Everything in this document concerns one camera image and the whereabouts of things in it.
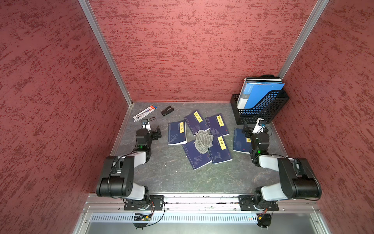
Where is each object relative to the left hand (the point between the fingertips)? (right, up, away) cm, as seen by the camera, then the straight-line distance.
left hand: (151, 128), depth 93 cm
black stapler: (+8, +13, +21) cm, 26 cm away
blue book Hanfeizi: (+45, -15, -1) cm, 47 cm away
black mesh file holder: (+79, +12, +5) cm, 80 cm away
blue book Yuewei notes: (+45, +2, +14) cm, 47 cm away
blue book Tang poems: (+29, +4, +14) cm, 33 cm away
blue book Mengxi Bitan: (+60, -10, +3) cm, 61 cm away
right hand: (+64, +3, -3) cm, 64 cm away
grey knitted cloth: (+34, -8, +2) cm, 35 cm away
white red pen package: (-12, +11, +21) cm, 26 cm away
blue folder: (+68, +25, +2) cm, 72 cm away
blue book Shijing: (+29, -19, -3) cm, 35 cm away
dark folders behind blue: (+75, +33, +3) cm, 82 cm away
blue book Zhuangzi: (+16, -4, +8) cm, 18 cm away
